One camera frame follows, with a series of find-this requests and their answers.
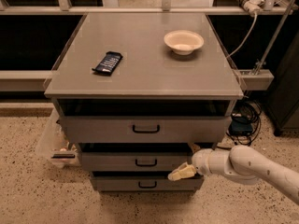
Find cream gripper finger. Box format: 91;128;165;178
168;165;196;181
174;162;190;174

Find grey drawer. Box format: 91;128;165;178
60;116;231;143
91;175;204;192
80;152;192;172

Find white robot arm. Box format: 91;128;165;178
168;145;299;204

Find grey bottom drawer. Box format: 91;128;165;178
91;175;204;192

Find grey drawer cabinet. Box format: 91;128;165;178
45;13;243;178

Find grey top drawer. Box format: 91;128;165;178
60;116;231;143

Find blue power box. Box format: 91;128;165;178
229;120;253;136

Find dark cabinet at right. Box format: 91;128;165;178
266;32;299;136

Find white paper bowl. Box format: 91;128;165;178
164;30;205;55

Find dark blue snack bar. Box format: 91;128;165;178
93;51;123;76

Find clear plastic storage bin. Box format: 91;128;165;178
36;109;79;168

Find white power strip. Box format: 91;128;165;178
236;0;263;16

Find diagonal metal rod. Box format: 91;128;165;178
251;0;296;76

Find black cable bundle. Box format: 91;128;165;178
216;96;263;151

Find white power cable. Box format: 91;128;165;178
225;10;258;60

